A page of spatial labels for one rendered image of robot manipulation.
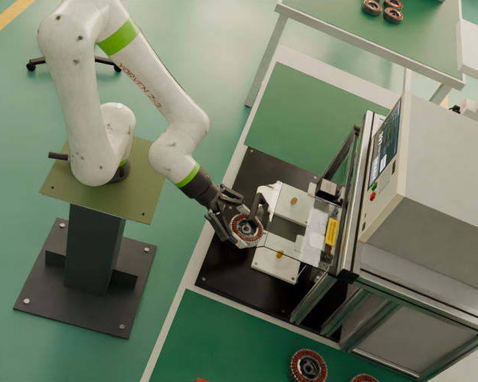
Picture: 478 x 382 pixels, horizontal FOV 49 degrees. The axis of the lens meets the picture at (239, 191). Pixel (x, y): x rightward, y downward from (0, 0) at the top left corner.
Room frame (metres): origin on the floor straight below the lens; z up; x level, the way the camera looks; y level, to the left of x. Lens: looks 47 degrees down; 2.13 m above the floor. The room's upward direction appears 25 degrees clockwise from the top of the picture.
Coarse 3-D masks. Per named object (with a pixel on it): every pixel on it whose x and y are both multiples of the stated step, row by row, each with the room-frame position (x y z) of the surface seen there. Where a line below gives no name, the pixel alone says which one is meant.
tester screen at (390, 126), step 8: (392, 112) 1.36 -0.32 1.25; (392, 120) 1.31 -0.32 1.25; (384, 128) 1.33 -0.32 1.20; (392, 128) 1.27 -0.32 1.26; (384, 136) 1.28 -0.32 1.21; (392, 136) 1.22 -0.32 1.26; (384, 144) 1.24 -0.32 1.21; (392, 144) 1.18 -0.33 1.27; (376, 152) 1.26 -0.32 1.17; (392, 152) 1.14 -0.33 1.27
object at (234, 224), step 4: (236, 216) 1.07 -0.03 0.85; (240, 216) 1.07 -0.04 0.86; (244, 216) 1.08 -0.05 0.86; (232, 220) 1.05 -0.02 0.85; (236, 220) 1.05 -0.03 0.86; (240, 220) 1.06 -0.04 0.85; (244, 220) 1.07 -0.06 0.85; (232, 224) 1.03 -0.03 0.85; (236, 224) 1.03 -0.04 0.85; (240, 224) 1.06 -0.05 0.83; (244, 224) 1.07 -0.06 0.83; (232, 228) 1.01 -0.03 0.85; (236, 228) 1.02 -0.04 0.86; (240, 228) 1.04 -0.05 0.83; (236, 232) 1.00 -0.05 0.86; (240, 232) 1.02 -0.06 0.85; (240, 236) 1.00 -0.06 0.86
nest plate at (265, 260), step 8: (256, 248) 1.04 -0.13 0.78; (264, 248) 1.05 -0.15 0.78; (256, 256) 1.01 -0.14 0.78; (264, 256) 1.02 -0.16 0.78; (272, 256) 1.04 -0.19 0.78; (256, 264) 0.98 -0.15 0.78; (264, 264) 1.00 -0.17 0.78; (272, 264) 1.01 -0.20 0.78; (280, 264) 1.02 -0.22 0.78; (288, 264) 1.04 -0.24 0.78; (296, 264) 1.05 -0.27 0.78; (264, 272) 0.97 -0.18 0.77; (272, 272) 0.98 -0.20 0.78; (280, 272) 0.99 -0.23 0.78; (288, 272) 1.01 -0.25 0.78; (296, 272) 1.02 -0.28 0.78; (288, 280) 0.98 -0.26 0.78
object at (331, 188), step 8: (312, 184) 1.32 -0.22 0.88; (320, 184) 1.29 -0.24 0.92; (328, 184) 1.31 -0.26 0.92; (336, 184) 1.32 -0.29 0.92; (312, 192) 1.28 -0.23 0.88; (320, 192) 1.26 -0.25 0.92; (328, 192) 1.27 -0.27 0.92; (336, 192) 1.29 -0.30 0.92; (328, 200) 1.26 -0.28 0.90; (336, 200) 1.27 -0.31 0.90
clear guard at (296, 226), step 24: (264, 192) 1.05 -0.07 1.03; (288, 192) 1.05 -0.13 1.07; (264, 216) 0.95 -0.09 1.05; (288, 216) 0.97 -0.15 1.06; (312, 216) 1.00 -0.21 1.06; (336, 216) 1.04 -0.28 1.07; (264, 240) 0.86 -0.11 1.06; (288, 240) 0.89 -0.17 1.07; (312, 240) 0.92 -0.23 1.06; (336, 240) 0.96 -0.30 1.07; (312, 264) 0.85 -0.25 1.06; (336, 264) 0.88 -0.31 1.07
